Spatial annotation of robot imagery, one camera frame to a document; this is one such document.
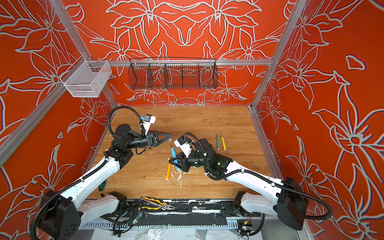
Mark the white mesh basket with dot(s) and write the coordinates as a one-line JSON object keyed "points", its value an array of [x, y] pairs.
{"points": [[85, 81]]}

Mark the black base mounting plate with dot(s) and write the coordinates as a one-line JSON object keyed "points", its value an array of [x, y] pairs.
{"points": [[223, 207]]}

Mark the green handled screwdriver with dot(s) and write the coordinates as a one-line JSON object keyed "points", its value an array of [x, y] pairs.
{"points": [[101, 187]]}

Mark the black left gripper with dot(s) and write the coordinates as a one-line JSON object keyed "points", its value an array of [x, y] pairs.
{"points": [[152, 139]]}

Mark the white slotted cable duct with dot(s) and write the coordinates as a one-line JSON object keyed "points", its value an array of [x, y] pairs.
{"points": [[105, 225]]}

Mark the yellow handled pliers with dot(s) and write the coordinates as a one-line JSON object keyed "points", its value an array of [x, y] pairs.
{"points": [[156, 204]]}

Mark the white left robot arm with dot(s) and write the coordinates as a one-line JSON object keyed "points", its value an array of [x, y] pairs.
{"points": [[61, 213]]}

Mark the orange pen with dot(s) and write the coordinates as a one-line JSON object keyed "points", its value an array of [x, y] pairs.
{"points": [[168, 172]]}

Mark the blue pen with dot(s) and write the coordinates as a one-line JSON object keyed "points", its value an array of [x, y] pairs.
{"points": [[174, 155]]}

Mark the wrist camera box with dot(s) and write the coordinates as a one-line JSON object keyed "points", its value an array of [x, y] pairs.
{"points": [[147, 120], [184, 145]]}

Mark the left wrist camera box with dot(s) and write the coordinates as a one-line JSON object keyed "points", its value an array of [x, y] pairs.
{"points": [[147, 120]]}

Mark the black wire basket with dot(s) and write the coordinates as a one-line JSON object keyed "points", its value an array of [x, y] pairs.
{"points": [[173, 74]]}

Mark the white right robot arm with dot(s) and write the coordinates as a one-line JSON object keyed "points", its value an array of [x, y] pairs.
{"points": [[284, 198]]}

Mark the yellow pen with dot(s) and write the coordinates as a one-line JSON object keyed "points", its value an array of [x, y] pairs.
{"points": [[223, 143]]}

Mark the green pen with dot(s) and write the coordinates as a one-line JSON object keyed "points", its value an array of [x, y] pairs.
{"points": [[217, 141]]}

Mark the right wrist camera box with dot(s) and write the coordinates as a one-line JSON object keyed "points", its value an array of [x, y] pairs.
{"points": [[184, 145]]}

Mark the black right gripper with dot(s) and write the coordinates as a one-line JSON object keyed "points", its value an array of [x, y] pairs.
{"points": [[183, 163]]}

